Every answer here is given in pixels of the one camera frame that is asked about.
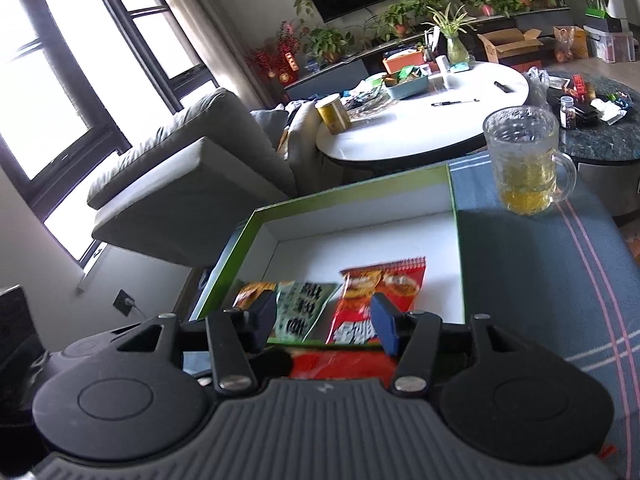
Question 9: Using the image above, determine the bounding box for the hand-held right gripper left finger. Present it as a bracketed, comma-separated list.
[114, 290, 279, 395]

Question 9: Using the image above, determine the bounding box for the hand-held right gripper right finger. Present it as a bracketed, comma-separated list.
[370, 292, 532, 395]

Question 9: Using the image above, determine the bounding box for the orange-red snack packet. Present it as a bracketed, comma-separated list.
[287, 349, 401, 382]

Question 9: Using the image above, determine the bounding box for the green cardboard box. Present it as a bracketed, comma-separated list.
[187, 162, 468, 348]

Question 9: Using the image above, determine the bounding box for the orange chips snack packet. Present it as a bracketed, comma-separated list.
[232, 281, 278, 313]

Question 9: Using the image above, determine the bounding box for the red chips snack packet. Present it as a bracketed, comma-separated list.
[325, 256, 428, 346]

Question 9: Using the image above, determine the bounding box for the green white snack packet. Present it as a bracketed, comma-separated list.
[270, 280, 340, 341]

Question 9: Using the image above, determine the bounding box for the blue striped tablecloth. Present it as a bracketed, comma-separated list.
[180, 152, 640, 480]

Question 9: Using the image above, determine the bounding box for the grey sofa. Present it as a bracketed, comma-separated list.
[87, 87, 346, 268]

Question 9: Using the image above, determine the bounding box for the beige cushion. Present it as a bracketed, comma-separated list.
[280, 102, 326, 171]

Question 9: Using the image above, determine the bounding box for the grey cushion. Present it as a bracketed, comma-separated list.
[249, 107, 290, 153]

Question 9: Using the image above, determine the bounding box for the white round table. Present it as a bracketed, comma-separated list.
[315, 60, 531, 163]

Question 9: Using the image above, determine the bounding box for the yellow can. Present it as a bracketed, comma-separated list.
[314, 94, 353, 136]

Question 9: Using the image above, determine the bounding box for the glass mug with tea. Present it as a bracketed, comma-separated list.
[481, 106, 578, 217]

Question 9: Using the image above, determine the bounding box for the pile of clear wrappers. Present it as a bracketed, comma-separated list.
[344, 82, 392, 122]

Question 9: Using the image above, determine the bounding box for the blue tray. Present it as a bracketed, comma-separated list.
[382, 72, 431, 100]

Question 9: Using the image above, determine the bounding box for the dark television cabinet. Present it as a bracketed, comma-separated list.
[284, 6, 572, 107]

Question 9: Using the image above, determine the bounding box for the orange box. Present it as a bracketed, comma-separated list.
[382, 51, 426, 75]

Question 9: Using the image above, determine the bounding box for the red flower decoration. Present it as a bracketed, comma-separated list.
[247, 20, 302, 87]

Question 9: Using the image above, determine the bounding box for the white bottle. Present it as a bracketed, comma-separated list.
[435, 55, 452, 93]

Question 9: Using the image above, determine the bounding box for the small spice jar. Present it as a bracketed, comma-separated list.
[560, 96, 579, 131]

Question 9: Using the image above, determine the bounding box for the clear plastic bag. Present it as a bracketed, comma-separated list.
[522, 66, 554, 111]

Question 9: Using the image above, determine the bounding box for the dark marble table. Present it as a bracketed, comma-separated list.
[542, 72, 640, 164]

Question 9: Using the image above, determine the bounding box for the row of potted plants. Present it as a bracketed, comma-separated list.
[300, 0, 563, 63]

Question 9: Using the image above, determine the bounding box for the spider plant in glass vase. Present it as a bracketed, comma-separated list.
[424, 2, 479, 65]

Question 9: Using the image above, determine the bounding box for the beige curtain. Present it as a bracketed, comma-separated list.
[145, 0, 281, 111]

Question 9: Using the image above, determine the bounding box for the open cardboard box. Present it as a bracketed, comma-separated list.
[477, 27, 544, 64]

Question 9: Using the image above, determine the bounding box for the red carton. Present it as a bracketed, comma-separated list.
[570, 75, 597, 102]

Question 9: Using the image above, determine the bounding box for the white crumpled packet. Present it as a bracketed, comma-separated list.
[592, 97, 632, 126]

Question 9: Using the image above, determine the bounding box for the dark framed window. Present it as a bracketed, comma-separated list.
[0, 0, 221, 267]

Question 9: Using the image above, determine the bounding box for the clear plastic storage bin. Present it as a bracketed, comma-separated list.
[585, 27, 637, 64]

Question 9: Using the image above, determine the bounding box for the wall socket with plug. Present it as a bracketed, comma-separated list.
[112, 289, 142, 319]

